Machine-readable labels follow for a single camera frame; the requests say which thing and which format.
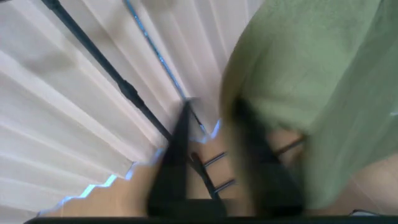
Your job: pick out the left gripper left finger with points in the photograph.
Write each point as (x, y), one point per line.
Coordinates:
(174, 174)

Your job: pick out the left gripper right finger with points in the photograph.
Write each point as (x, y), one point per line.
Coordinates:
(267, 180)

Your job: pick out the green printed sleeveless shirt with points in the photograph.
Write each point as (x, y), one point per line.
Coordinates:
(311, 62)

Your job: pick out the black clothes rack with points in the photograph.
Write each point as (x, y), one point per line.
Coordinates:
(127, 90)

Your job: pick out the beige curtain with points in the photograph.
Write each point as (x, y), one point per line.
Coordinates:
(46, 93)

